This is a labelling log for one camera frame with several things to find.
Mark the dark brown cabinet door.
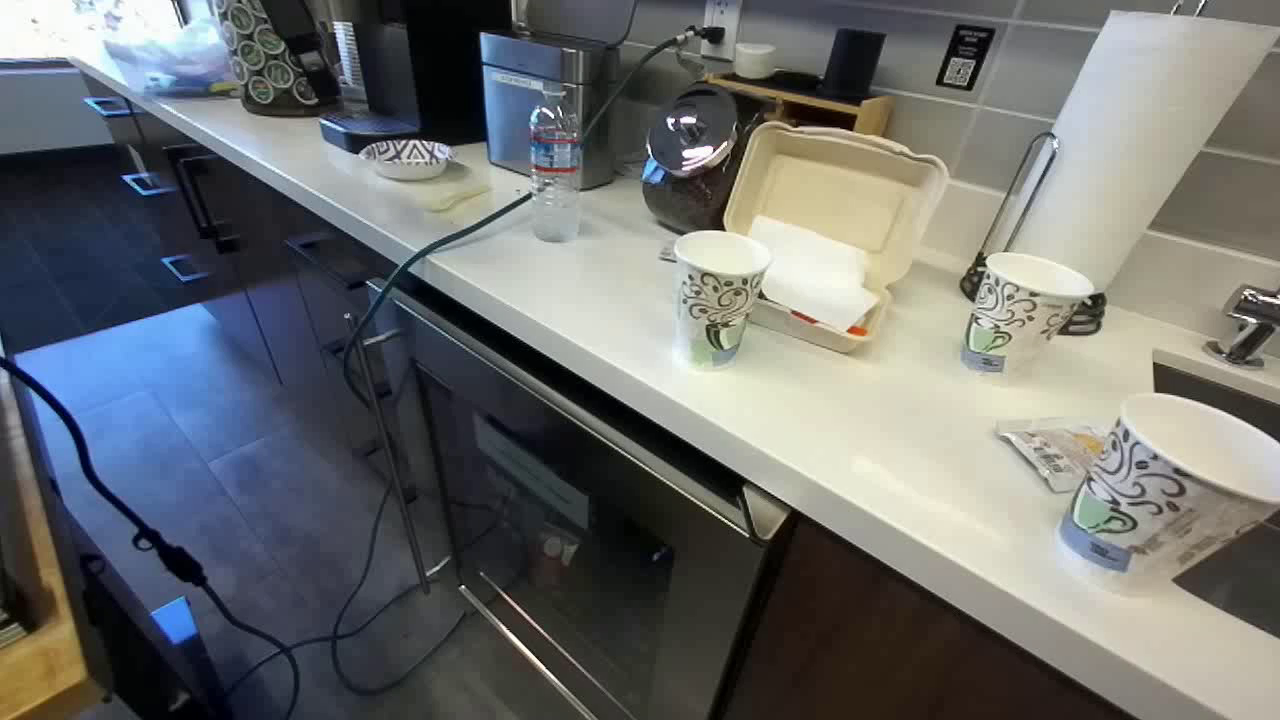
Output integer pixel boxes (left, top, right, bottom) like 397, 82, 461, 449
715, 514, 1136, 720

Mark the thick black cable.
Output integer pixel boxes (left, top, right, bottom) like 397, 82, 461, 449
0, 357, 305, 720

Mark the wooden wall shelf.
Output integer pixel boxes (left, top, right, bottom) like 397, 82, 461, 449
700, 71, 901, 139

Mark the black coffee machine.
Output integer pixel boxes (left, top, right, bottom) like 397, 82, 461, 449
316, 0, 520, 158

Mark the white wall outlet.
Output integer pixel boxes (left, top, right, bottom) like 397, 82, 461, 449
700, 0, 750, 58

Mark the circle patterned pod holder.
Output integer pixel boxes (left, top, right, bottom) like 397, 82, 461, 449
211, 0, 340, 121

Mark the large patterned paper cup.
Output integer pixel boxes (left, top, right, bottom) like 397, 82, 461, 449
1056, 389, 1280, 585

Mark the clear plastic bag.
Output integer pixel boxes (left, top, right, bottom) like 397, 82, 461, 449
101, 8, 250, 101

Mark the slim patterned paper cup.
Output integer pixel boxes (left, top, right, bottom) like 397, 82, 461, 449
668, 228, 773, 373

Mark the light wooden table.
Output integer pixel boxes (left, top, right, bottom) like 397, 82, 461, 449
0, 373, 101, 720

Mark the white paper napkin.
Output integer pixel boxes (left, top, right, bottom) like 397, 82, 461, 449
745, 213, 886, 337

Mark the dark sink basin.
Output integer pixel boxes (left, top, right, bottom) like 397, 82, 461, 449
1153, 357, 1280, 640

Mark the dark drawer cabinet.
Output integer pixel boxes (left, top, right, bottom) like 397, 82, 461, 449
75, 71, 411, 466

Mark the white paper towel roll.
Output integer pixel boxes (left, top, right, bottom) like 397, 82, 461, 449
1014, 8, 1280, 298

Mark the short patterned paper cup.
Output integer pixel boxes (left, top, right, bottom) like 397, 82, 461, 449
958, 248, 1095, 381

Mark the chrome faucet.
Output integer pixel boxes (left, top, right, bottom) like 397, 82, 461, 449
1203, 280, 1280, 373

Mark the dark green power cable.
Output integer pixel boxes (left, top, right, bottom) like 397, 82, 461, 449
221, 26, 711, 704

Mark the black wall sign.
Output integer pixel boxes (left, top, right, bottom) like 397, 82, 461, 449
933, 19, 999, 96

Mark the clear plastic water bottle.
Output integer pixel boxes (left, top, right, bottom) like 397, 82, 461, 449
525, 82, 589, 248

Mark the stainless steel dishwasher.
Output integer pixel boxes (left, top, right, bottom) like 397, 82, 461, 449
379, 280, 793, 720

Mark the black wire towel holder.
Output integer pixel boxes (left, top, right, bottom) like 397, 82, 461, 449
958, 130, 1114, 339

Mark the beige clamshell takeout container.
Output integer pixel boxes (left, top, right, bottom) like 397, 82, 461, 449
721, 121, 954, 361

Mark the stainless steel box appliance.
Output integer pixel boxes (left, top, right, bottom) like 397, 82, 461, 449
477, 29, 620, 191

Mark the black equipment box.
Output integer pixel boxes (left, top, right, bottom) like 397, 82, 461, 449
75, 554, 233, 720

